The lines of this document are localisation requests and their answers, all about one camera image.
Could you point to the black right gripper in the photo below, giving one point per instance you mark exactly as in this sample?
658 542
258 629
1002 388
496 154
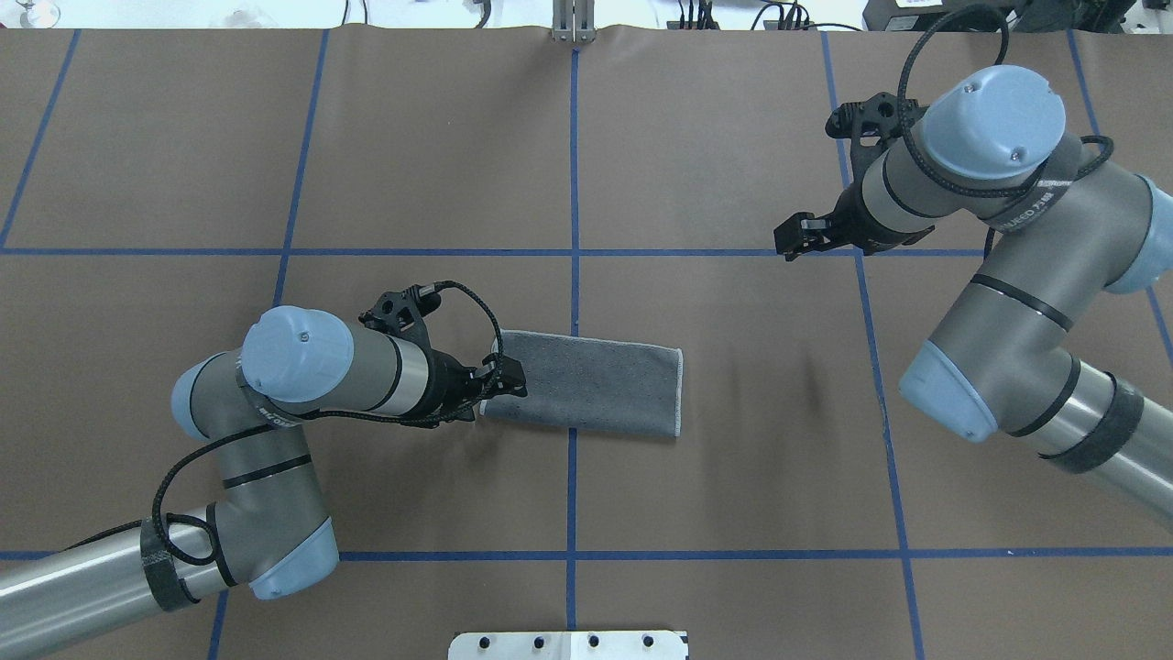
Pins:
851 218

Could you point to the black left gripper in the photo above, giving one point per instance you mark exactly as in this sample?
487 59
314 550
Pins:
449 382

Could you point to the pink towel with grey edging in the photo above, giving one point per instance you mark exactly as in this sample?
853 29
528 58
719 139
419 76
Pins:
594 384

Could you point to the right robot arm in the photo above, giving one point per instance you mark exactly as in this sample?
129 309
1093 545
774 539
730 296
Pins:
997 146

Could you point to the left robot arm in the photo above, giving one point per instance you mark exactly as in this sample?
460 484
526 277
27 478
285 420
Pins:
247 507

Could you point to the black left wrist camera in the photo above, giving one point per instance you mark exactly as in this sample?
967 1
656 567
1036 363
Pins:
399 307

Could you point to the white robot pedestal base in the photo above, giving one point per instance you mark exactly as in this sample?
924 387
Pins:
653 644

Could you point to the aluminium frame post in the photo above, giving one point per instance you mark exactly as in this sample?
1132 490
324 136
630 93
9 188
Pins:
573 21

